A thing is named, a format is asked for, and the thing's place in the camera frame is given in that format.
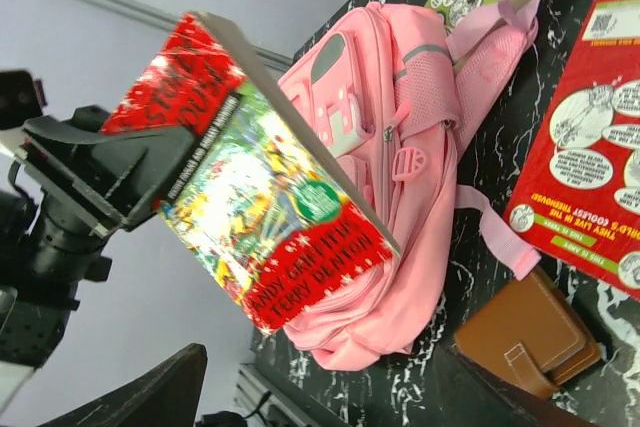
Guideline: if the pink student backpack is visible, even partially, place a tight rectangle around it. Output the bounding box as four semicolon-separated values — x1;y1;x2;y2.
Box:
279;0;541;371

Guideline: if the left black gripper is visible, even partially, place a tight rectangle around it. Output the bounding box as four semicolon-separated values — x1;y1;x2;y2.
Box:
1;116;196;296

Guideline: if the colourful treehouse paperback book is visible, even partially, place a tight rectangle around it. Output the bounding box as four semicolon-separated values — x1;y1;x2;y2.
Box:
102;11;398;334

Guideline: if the brown leather wallet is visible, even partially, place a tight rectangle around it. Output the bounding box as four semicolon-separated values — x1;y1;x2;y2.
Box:
454;268;601;399

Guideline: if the red comic paperback book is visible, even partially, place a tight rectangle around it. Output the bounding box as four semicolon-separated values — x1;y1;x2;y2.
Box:
505;0;639;298

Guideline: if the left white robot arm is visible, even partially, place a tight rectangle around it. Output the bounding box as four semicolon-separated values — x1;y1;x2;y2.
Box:
1;70;195;369

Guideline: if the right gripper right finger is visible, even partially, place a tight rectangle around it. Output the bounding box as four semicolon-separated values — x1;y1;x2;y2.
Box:
444;348;591;427

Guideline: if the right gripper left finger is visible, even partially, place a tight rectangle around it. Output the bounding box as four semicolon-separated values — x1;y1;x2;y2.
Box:
44;343;208;426

